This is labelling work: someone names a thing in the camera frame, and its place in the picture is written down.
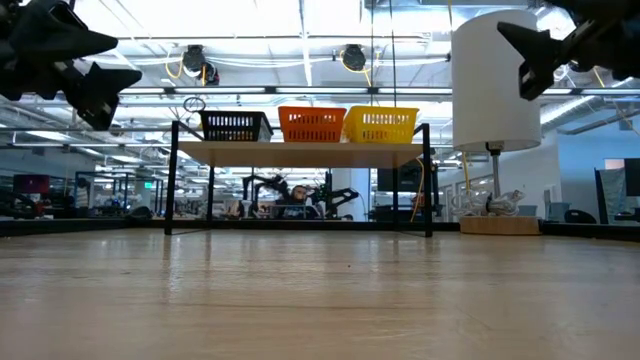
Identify black plastic basket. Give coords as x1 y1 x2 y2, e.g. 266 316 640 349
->
199 109 275 142

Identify black background monitor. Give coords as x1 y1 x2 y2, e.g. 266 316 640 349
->
377 167 424 194

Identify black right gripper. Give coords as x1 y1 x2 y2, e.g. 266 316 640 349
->
496 0 640 102

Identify wooden shelf riser black legs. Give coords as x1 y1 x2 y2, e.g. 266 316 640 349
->
163 120 434 237

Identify black ceiling cable reel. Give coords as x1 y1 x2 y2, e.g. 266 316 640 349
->
180 44 221 86
341 43 368 72

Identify dark background monitor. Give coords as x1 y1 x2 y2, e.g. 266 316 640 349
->
12 173 51 195

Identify orange plastic basket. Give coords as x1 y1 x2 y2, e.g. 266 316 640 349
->
277 105 348 144

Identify person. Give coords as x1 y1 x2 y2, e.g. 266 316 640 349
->
273 184 324 220

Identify black metal table frame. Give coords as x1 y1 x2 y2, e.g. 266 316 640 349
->
0 218 640 237

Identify yellow plastic basket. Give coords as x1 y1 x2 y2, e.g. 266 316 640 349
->
343 105 420 145

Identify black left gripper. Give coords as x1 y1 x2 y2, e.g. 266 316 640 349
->
0 0 144 132

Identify grey waste bin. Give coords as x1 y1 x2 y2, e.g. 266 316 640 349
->
547 201 571 224

